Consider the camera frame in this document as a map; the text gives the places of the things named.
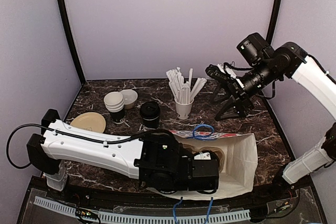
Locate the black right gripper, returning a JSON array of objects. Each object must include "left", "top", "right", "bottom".
[{"left": 208, "top": 58, "right": 280, "bottom": 120}]

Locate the brown pulp cup carrier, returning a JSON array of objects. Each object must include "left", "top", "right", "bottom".
[{"left": 182, "top": 144, "right": 225, "bottom": 173}]

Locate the checkered paper bag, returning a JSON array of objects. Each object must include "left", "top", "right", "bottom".
[{"left": 146, "top": 123, "right": 259, "bottom": 223}]

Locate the stack of paper cups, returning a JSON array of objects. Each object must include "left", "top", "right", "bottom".
[{"left": 103, "top": 92, "right": 125, "bottom": 124}]

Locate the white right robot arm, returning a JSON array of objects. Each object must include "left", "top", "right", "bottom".
[{"left": 205, "top": 37, "right": 335, "bottom": 200}]

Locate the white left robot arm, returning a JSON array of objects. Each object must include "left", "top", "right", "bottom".
[{"left": 26, "top": 109, "right": 219, "bottom": 201}]

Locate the bundle of wrapped straws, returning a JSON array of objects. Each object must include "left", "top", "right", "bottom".
[{"left": 166, "top": 67, "right": 207, "bottom": 105}]

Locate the white cup holding straws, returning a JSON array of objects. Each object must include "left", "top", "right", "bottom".
[{"left": 175, "top": 100, "right": 194, "bottom": 120}]

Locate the white ceramic bowl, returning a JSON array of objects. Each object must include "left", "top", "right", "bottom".
[{"left": 120, "top": 89, "right": 138, "bottom": 110}]

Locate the beige round plate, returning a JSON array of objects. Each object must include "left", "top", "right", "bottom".
[{"left": 70, "top": 112, "right": 106, "bottom": 133}]

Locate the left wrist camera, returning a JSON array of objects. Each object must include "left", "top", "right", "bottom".
[{"left": 134, "top": 140, "right": 192, "bottom": 194}]

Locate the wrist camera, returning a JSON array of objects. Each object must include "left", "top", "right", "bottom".
[
  {"left": 134, "top": 140, "right": 192, "bottom": 194},
  {"left": 236, "top": 33, "right": 275, "bottom": 67}
]

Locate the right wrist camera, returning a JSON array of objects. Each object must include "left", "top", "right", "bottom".
[{"left": 236, "top": 33, "right": 275, "bottom": 67}]

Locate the black front rail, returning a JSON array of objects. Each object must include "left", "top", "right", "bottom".
[{"left": 43, "top": 184, "right": 300, "bottom": 209}]

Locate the white slotted cable duct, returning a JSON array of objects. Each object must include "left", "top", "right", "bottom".
[{"left": 34, "top": 196, "right": 250, "bottom": 223}]

